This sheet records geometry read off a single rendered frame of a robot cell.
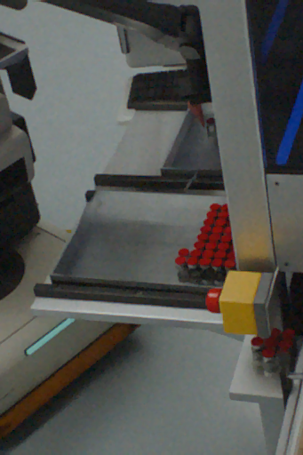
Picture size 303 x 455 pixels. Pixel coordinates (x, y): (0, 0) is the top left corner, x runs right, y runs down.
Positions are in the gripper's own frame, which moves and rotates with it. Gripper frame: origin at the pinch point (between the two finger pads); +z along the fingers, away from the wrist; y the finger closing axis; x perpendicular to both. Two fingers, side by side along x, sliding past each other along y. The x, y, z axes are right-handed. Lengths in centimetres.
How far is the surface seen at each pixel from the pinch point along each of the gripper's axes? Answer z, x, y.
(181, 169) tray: 0.7, -14.7, -6.1
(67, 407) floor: 91, 11, -53
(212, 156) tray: 4.1, -6.9, -0.3
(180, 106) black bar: 3.0, 12.6, -6.8
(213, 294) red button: -10, -65, 1
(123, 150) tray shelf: 4.0, -0.1, -19.4
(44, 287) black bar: 1, -45, -31
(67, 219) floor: 92, 97, -61
